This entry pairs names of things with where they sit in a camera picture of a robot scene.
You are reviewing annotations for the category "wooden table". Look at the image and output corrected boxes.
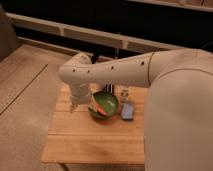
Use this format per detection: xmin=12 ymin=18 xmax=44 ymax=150
xmin=41 ymin=84 xmax=147 ymax=165

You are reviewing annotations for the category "green bowl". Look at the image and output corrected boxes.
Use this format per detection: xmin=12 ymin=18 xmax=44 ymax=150
xmin=88 ymin=91 xmax=119 ymax=120

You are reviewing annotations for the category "orange carrot in bowl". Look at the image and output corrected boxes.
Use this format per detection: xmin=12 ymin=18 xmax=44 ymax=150
xmin=96 ymin=107 xmax=107 ymax=116

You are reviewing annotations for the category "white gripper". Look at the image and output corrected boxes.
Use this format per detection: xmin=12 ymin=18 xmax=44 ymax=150
xmin=69 ymin=83 xmax=92 ymax=113

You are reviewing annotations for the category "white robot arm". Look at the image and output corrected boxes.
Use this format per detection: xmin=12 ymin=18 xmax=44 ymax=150
xmin=59 ymin=48 xmax=213 ymax=171

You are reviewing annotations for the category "blue sponge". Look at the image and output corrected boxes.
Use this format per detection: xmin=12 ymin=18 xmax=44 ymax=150
xmin=121 ymin=103 xmax=134 ymax=120

